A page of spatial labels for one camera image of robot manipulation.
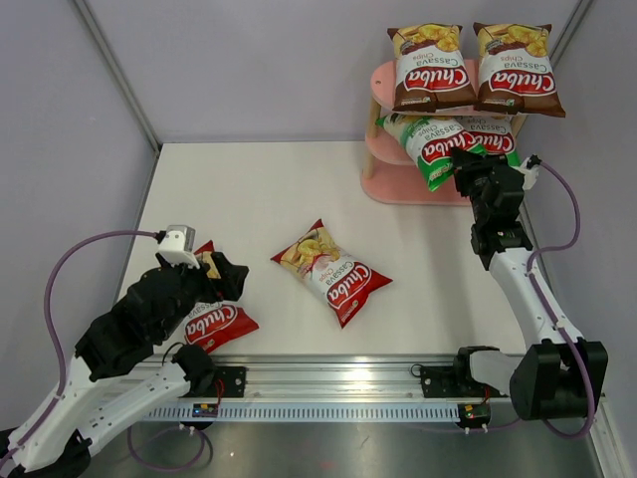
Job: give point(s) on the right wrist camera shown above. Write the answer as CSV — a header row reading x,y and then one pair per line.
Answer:
x,y
529,169

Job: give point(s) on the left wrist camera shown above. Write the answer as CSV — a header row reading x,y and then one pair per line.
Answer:
x,y
175,246

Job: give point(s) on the small brown Chuba chips bag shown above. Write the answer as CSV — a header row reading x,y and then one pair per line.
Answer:
x,y
430,70

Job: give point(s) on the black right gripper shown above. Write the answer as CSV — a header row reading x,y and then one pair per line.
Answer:
x,y
469,164

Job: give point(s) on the green Chuba chips bag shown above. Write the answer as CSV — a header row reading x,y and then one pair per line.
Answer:
x,y
495,134
429,141

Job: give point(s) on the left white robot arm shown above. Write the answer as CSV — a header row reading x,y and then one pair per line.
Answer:
x,y
77,422

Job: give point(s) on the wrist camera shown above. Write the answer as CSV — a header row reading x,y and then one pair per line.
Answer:
x,y
175,246
529,169

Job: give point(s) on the aluminium mounting rail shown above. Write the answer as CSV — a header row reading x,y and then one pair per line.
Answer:
x,y
337,379

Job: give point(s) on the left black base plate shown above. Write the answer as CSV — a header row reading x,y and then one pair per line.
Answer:
x,y
229,381

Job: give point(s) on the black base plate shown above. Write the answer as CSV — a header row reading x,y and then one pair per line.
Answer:
x,y
229,381
441,381

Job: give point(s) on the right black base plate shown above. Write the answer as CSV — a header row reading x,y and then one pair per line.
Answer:
x,y
441,381

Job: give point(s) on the red Chuba chips bag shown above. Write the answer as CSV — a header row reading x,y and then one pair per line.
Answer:
x,y
337,278
213,325

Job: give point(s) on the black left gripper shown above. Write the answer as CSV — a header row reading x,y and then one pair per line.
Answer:
x,y
230,284

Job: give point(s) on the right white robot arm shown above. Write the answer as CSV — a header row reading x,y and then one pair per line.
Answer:
x,y
561,375

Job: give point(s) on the white slotted cable duct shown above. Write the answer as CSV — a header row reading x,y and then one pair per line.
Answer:
x,y
306,412

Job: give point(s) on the pink three-tier shelf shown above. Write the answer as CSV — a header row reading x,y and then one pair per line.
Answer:
x,y
389,175

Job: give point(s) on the large brown Chuba chips bag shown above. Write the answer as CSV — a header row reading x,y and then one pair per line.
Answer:
x,y
515,75

